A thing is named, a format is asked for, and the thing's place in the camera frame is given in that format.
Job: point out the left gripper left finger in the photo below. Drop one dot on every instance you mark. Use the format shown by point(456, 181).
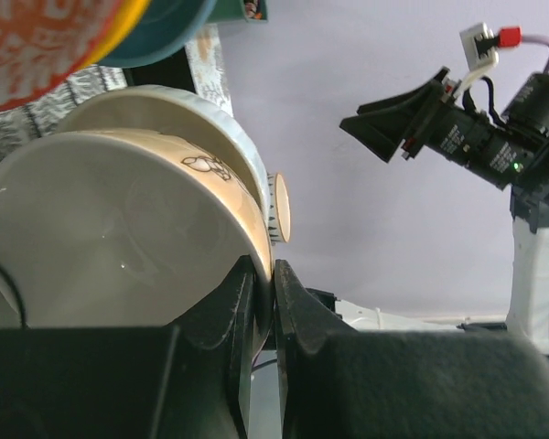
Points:
point(207, 373)

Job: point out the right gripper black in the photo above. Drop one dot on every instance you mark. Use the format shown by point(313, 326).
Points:
point(513, 152)

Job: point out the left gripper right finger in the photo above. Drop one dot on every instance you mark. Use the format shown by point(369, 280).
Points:
point(319, 375)

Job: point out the white bowl patterned rim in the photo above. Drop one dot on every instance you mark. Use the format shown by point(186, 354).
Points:
point(279, 217)

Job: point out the plain white bowl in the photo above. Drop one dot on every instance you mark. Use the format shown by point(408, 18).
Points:
point(180, 113)

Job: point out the blue ceramic bowl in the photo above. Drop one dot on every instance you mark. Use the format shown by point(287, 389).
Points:
point(163, 30)

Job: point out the yellow bowl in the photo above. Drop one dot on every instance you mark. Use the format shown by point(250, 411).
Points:
point(126, 18)

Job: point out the red patterned bowl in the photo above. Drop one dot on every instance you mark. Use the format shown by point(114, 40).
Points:
point(43, 42)

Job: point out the black wire dish rack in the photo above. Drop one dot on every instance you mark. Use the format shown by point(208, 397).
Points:
point(41, 117)

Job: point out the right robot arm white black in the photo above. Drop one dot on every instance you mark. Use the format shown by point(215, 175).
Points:
point(529, 309)

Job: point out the green compartment organizer tray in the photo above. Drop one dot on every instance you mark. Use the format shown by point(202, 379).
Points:
point(239, 10)

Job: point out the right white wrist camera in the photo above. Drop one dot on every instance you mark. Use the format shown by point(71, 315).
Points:
point(481, 45)

